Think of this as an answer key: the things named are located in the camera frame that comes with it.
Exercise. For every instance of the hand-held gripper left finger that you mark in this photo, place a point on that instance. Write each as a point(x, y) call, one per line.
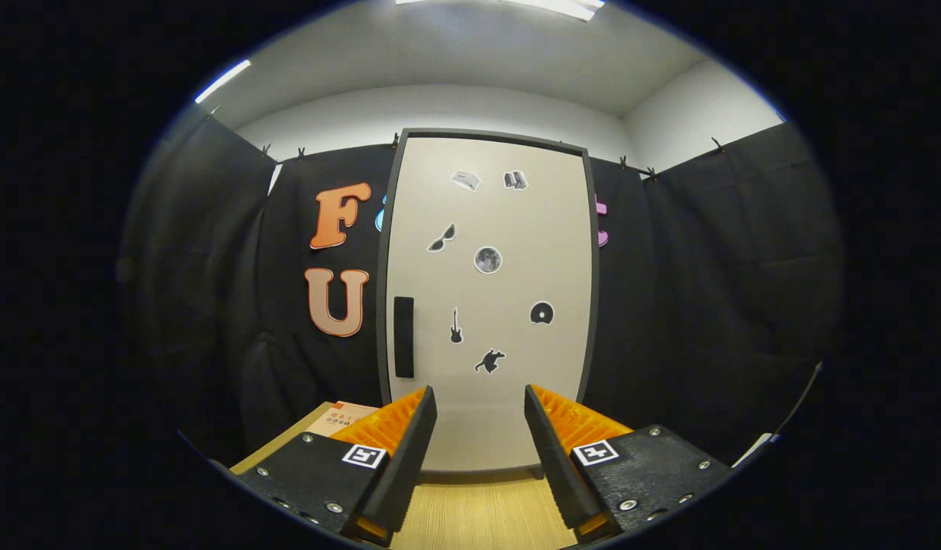
point(405, 458)

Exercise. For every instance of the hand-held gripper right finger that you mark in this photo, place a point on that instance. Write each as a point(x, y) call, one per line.
point(554, 458)

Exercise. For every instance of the dark grey shoe cabinet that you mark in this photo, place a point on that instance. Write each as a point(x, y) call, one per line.
point(382, 267)

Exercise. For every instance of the beige orange cover book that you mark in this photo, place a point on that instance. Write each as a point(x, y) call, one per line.
point(344, 418)

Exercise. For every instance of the black backdrop cloth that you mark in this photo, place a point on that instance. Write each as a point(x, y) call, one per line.
point(707, 290)

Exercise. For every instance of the long ceiling light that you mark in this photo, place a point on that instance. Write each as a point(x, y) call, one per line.
point(222, 81)

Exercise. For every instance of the wide ceiling light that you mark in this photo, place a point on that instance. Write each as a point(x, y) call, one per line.
point(554, 6)

